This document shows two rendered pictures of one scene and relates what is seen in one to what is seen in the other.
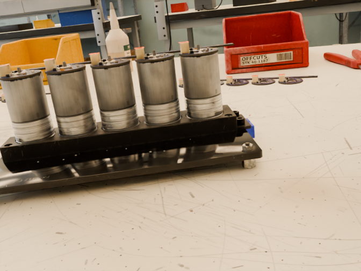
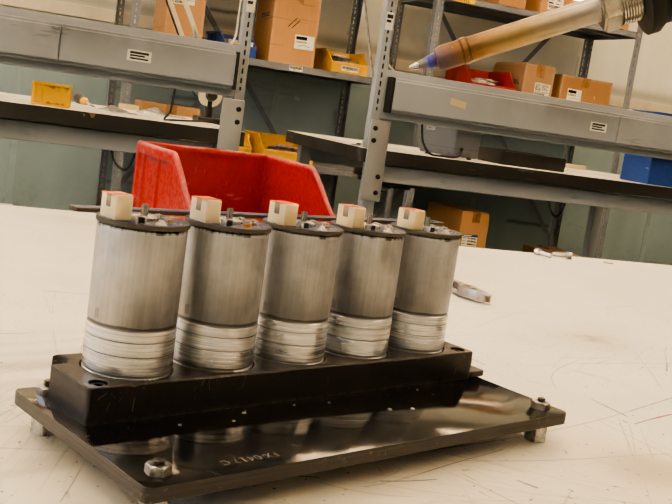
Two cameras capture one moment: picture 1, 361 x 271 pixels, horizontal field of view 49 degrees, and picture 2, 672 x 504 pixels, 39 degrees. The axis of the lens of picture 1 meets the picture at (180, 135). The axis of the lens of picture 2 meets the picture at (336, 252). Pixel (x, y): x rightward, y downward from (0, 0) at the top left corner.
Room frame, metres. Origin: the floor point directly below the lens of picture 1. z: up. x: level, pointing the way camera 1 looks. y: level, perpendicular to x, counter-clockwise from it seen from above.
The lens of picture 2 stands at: (0.02, 0.22, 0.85)
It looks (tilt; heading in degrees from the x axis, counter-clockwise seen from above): 8 degrees down; 320
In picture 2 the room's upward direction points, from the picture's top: 8 degrees clockwise
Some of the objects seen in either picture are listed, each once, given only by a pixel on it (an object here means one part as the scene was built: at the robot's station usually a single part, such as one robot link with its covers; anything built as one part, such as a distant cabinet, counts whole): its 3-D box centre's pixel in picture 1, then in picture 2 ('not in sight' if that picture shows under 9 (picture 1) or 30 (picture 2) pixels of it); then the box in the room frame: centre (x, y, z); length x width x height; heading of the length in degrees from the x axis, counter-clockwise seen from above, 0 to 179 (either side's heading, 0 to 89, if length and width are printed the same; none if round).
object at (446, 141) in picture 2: not in sight; (449, 141); (2.15, -1.98, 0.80); 0.15 x 0.12 x 0.10; 2
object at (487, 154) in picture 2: not in sight; (521, 159); (2.09, -2.26, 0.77); 0.24 x 0.16 x 0.04; 71
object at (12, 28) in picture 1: (13, 28); not in sight; (3.16, 1.17, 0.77); 0.24 x 0.16 x 0.04; 68
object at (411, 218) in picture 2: (185, 47); (412, 218); (0.25, -0.01, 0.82); 0.01 x 0.01 x 0.01; 3
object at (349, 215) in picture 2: (141, 52); (352, 216); (0.25, 0.02, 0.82); 0.01 x 0.01 x 0.01; 3
